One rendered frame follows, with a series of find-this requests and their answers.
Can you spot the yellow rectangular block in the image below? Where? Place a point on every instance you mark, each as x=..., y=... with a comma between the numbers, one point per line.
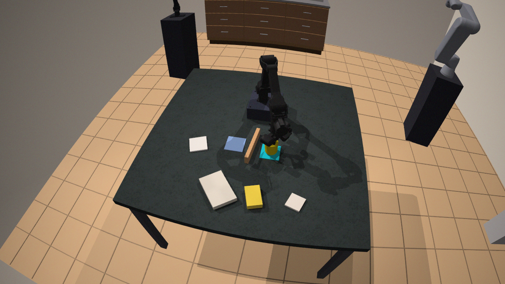
x=253, y=196

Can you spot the wooden block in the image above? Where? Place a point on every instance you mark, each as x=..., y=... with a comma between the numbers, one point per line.
x=252, y=145

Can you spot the beige flat rectangular block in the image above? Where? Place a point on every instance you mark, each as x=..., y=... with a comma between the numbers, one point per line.
x=217, y=189

